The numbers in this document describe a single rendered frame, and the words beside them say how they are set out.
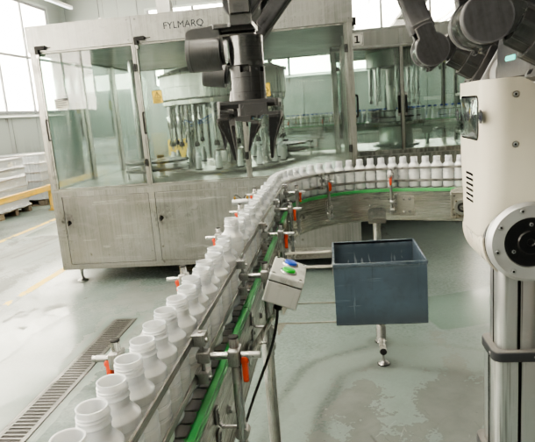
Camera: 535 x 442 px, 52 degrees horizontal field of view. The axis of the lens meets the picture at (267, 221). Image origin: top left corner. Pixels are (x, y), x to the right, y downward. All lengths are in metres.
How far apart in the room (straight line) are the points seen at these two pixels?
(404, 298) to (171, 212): 3.45
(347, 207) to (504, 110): 2.09
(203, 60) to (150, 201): 4.22
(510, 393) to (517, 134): 0.55
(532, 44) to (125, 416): 0.79
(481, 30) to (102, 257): 4.77
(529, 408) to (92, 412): 0.95
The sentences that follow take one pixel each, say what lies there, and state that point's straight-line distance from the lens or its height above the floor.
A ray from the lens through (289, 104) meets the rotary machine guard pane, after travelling 4.84.
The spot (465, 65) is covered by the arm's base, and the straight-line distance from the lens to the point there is 1.41.
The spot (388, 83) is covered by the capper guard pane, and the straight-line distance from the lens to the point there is 6.76.
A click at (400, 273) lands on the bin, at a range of 1.90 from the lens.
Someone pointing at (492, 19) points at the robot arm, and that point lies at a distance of 0.94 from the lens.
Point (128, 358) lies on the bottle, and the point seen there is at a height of 1.16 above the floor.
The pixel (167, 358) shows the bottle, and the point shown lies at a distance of 0.87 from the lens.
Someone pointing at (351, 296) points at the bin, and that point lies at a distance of 1.91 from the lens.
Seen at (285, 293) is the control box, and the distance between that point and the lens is 1.23.
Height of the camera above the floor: 1.47
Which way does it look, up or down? 11 degrees down
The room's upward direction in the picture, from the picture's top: 5 degrees counter-clockwise
